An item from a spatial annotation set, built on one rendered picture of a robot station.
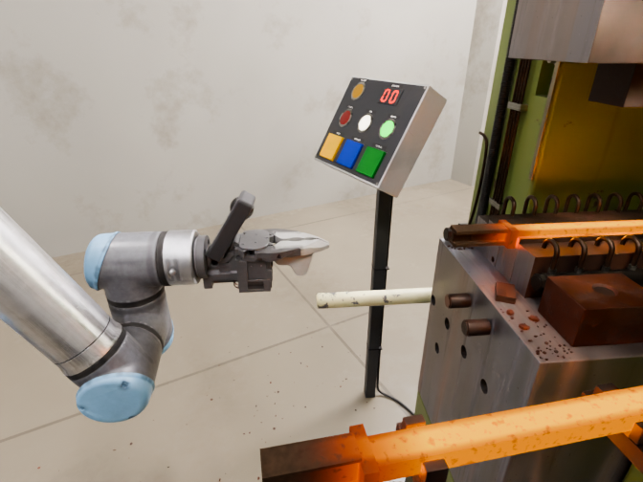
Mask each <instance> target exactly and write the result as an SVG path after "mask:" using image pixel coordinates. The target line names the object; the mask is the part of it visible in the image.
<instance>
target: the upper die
mask: <svg viewBox="0 0 643 482"><path fill-rule="evenodd" d="M508 57H509V58H519V59H533V60H546V61H560V62H573V63H586V64H602V63H643V0H519V4H518V9H517V14H516V19H515V25H514V30H513V34H512V40H511V45H510V50H509V56H508Z"/></svg>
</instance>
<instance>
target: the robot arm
mask: <svg viewBox="0 0 643 482"><path fill-rule="evenodd" d="M254 203H255V196H254V195H253V194H251V193H249V192H248V191H246V190H243V191H241V193H240V195H239V196H237V197H236V198H234V199H233V200H232V202H231V204H230V213H229V214H228V216H227V218H226V219H225V221H224V223H223V225H222V226H221V228H220V230H219V231H218V233H217V234H216V236H215V237H214V239H213V241H212V242H211V241H210V238H209V236H208V235H200V234H199V232H198V231H197V230H169V231H140V232H120V231H116V232H114V233H103V234H99V235H97V236H96V237H94V238H93V239H92V241H91V242H90V243H89V245H88V247H87V250H86V253H85V256H84V276H85V280H86V282H87V283H88V285H89V287H90V288H92V289H95V290H96V291H100V290H101V289H103V290H104V292H105V296H106V298H107V302H108V306H109V310H110V313H111V317H110V316H109V315H108V314H107V313H106V312H105V311H104V310H103V309H102V308H101V307H100V306H99V305H98V303H97V302H96V301H95V300H94V299H93V298H91V297H90V296H89V295H88V294H87V293H86V292H85V291H84V290H83V289H82V288H81V287H80V286H79V285H78V284H77V283H76V282H75V280H74V279H73V278H72V277H70V276H69V275H68V274H67V273H66V272H65V271H64V270H63V269H62V268H61V267H60V266H59V265H58V264H57V263H56V262H55V261H54V260H53V259H52V258H51V257H50V256H49V255H48V254H47V253H46V252H45V251H44V250H43V249H42V248H41V247H40V246H39V245H38V244H37V243H36V242H35V241H34V240H33V239H32V238H31V237H30V236H29V235H28V234H27V233H26V232H25V231H24V230H23V229H22V228H21V227H20V226H19V225H18V224H17V223H16V222H15V221H14V220H13V219H12V218H11V217H10V216H9V215H8V214H7V213H6V212H5V211H4V210H3V209H2V208H1V207H0V319H2V320H3V321H4V322H5V323H6V324H8V325H9V326H10V328H11V329H13V330H14V331H15V332H16V333H17V334H19V335H20V336H21V337H22V338H23V339H24V340H26V341H27V342H28V343H29V344H31V345H32V346H33V347H34V348H35V349H37V350H38V351H39V352H40V353H41V354H43V355H44V356H45V357H46V358H47V359H49V360H50V361H51V362H52V363H53V364H55V365H56V366H57V367H58V368H59V369H60V370H61V373H62V374H63V375H64V376H66V377H67V378H68V379H69V380H70V381H71V382H73V383H74V384H75V385H77V386H78V387H79V390H78V392H77V395H76V399H77V407H78V410H79V411H80V412H81V413H82V414H83V415H84V416H86V417H87V418H89V419H92V420H94V421H98V422H103V423H117V422H122V421H126V420H129V419H131V418H134V417H135V416H137V415H138V414H140V413H141V412H142V411H143V410H144V409H145V408H146V407H147V405H148V403H149V400H150V397H151V394H152V393H153V391H154V388H155V379H156V375H157V371H158V367H159V363H160V359H161V356H162V354H164V353H165V352H166V350H167V349H168V348H169V346H170V345H171V344H172V341H173V332H174V326H173V322H172V319H171V317H170V312H169V308H168V303H167V298H166V290H165V286H175V285H196V284H198V283H199V282H200V280H201V278H203V283H204V289H212V287H213V283H225V282H233V285H234V283H235V282H238V284H236V283H235V284H236V285H237V287H236V286H235V285H234V287H235V288H237V289H239V293H253V292H271V288H272V283H273V265H274V263H273V261H275V263H276V264H278V265H288V266H290V267H291V268H292V269H293V271H294V273H295V274H296V275H305V274H307V272H308V270H309V266H310V263H311V259H312V256H313V253H315V252H321V251H323V250H326V249H328V248H329V242H328V241H326V240H324V239H322V238H319V237H318V236H315V235H312V234H308V233H304V232H298V231H297V230H284V229H267V230H245V231H243V232H242V233H238V232H239V230H240V228H241V227H242V225H243V223H244V222H245V220H247V219H248V218H250V217H251V216H252V215H253V213H254V209H255V206H254ZM273 243H275V245H273ZM253 289H254V290H253Z"/></svg>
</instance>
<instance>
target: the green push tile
mask: <svg viewBox="0 0 643 482"><path fill-rule="evenodd" d="M386 153H387V152H385V151H382V150H379V149H376V148H373V147H370V146H368V147H367V148H366V151H365V153H364V155H363V157H362V159H361V160H360V162H359V164H358V166H357V169H356V171H357V172H359V173H361V174H363V175H366V176H367V177H369V178H371V179H374V177H375V175H376V173H377V171H378V169H379V167H380V165H381V163H382V160H383V159H384V157H385V155H386Z"/></svg>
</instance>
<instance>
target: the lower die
mask: <svg viewBox="0 0 643 482"><path fill-rule="evenodd" d="M499 220H506V221H507V222H509V223H510V224H511V225H519V224H545V223H570V222H596V221H621V220H643V209H642V210H641V211H637V210H636V209H632V210H621V212H617V211H616V210H605V211H600V213H597V212H595V211H579V213H574V212H558V214H553V212H551V213H536V215H532V213H525V214H515V216H511V215H510V214H499V215H479V216H478V218H477V224H495V223H498V222H499ZM626 235H634V236H636V237H637V238H638V239H639V240H640V241H641V243H642V253H641V255H640V257H639V260H638V262H637V269H639V268H643V231H637V232H613V233H590V234H566V235H543V236H519V237H518V238H517V242H516V247H515V249H507V248H506V247H505V246H484V247H476V248H477V249H478V250H479V251H480V252H481V253H482V254H483V255H484V256H485V257H486V258H487V259H488V260H489V261H490V262H491V264H492V265H493V266H494V267H495V268H496V269H497V270H498V271H499V272H500V273H501V274H502V275H503V276H504V277H505V278H506V279H507V280H508V281H509V282H510V283H511V284H514V285H515V288H516V290H517V291H518V292H519V293H520V294H521V295H522V296H523V297H524V298H527V297H542V295H543V292H536V291H534V290H533V288H532V286H531V277H532V276H533V274H540V273H547V270H548V268H549V267H550V265H551V261H552V258H553V255H554V249H553V246H552V245H551V244H550V243H549V244H548V245H547V248H546V249H543V248H542V243H543V241H544V240H545V239H547V238H552V239H554V240H555V241H556V242H557V243H558V244H559V247H560V256H559V260H558V263H557V266H556V269H557V272H556V273H560V272H574V269H575V267H576V266H577V265H578V262H579V259H580V256H581V252H582V248H581V245H580V244H579V243H578V242H576V243H575V244H574V246H573V248H570V247H569V246H568V242H569V241H570V240H571V239H572V238H574V237H580V238H582V239H583V240H584V241H585V242H586V243H587V246H588V255H587V258H586V261H585V264H584V267H583V268H584V271H600V270H601V268H602V265H604V264H605V261H606V258H607V256H608V253H609V245H608V243H607V242H605V241H602V242H601V243H600V246H598V247H597V246H594V242H595V240H596V239H597V238H598V237H600V236H607V237H609V238H610V239H611V240H612V241H613V243H614V245H615V253H614V256H613V259H612V261H611V263H610V266H611V268H610V269H611V270H620V269H627V268H628V266H629V264H630V263H631V262H632V258H633V256H634V253H635V250H636V246H635V244H634V242H633V241H632V240H628V241H627V243H626V245H621V244H619V243H620V241H621V239H622V238H623V237H624V236H626ZM492 256H493V257H494V262H492Z"/></svg>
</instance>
